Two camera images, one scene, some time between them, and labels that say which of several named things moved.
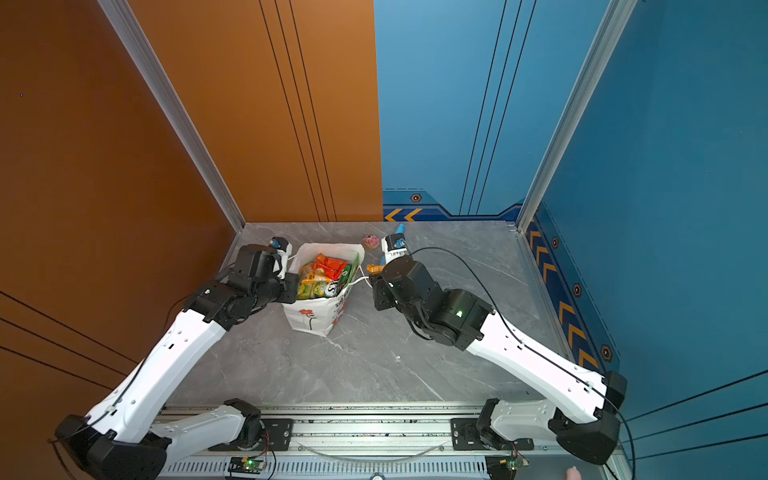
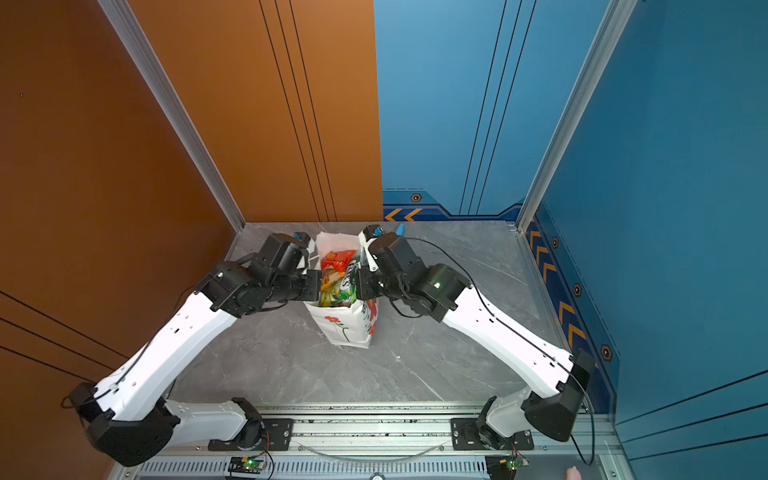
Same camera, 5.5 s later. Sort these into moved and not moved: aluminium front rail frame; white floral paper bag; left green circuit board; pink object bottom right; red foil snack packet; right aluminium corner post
Moved: white floral paper bag; red foil snack packet
Not moved: pink object bottom right; left green circuit board; aluminium front rail frame; right aluminium corner post
